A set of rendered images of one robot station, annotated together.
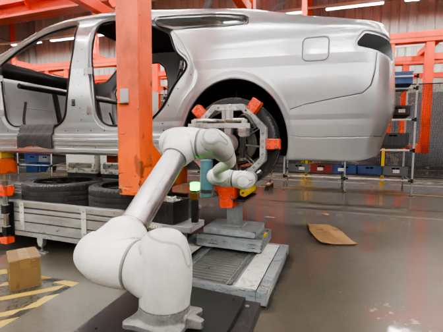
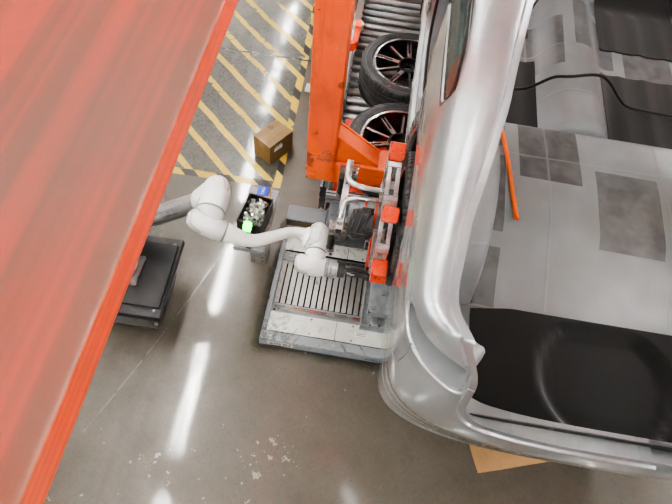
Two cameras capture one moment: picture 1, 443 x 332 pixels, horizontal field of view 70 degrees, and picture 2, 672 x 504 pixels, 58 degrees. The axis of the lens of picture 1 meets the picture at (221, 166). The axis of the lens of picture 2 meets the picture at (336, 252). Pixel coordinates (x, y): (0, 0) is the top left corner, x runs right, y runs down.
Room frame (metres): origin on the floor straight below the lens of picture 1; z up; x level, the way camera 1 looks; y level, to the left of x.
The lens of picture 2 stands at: (1.49, -1.68, 3.21)
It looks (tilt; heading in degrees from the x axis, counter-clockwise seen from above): 57 degrees down; 72
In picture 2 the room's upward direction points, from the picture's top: 8 degrees clockwise
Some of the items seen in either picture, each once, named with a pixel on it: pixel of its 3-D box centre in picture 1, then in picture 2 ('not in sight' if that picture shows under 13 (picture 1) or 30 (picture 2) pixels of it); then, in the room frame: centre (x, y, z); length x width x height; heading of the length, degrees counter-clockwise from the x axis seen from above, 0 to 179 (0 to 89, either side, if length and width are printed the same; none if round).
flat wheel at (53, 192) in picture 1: (64, 192); (407, 76); (2.84, 1.41, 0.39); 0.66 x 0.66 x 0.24
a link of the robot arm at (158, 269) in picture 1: (163, 265); not in sight; (0.93, 0.17, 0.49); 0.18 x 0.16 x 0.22; 70
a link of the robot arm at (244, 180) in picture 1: (242, 180); (310, 262); (1.88, -0.13, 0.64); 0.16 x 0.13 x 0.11; 160
